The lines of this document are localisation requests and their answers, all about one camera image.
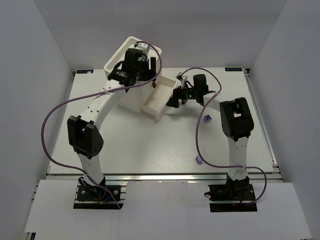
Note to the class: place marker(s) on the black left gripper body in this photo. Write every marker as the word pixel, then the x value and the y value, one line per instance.
pixel 146 69

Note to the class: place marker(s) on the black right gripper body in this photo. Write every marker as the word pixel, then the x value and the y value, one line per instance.
pixel 178 96

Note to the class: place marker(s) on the white bottom drawer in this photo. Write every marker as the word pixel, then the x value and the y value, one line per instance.
pixel 156 104

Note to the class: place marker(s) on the purple lego brick hollow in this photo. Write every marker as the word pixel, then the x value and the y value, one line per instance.
pixel 207 119

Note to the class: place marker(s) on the light purple lego brick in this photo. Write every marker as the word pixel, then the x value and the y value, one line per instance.
pixel 198 160

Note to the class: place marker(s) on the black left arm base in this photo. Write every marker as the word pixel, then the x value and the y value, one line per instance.
pixel 92 197

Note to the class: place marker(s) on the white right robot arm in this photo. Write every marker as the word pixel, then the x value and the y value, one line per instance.
pixel 236 121

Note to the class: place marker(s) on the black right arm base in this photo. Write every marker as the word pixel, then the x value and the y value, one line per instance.
pixel 234 196

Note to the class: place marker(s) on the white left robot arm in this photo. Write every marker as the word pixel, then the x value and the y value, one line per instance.
pixel 84 130

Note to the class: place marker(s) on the white drawer cabinet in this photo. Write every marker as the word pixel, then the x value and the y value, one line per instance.
pixel 119 68

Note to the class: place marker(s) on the blue label sticker right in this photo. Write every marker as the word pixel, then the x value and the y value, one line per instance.
pixel 233 69

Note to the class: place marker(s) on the blue label sticker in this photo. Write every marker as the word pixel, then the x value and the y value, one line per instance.
pixel 233 69
pixel 84 71

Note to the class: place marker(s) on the blue label sticker left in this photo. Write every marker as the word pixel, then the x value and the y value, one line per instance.
pixel 84 71

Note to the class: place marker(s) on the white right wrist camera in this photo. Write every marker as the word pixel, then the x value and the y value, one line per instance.
pixel 182 79

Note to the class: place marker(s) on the aluminium front rail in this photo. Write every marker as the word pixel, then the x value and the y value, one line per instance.
pixel 274 176

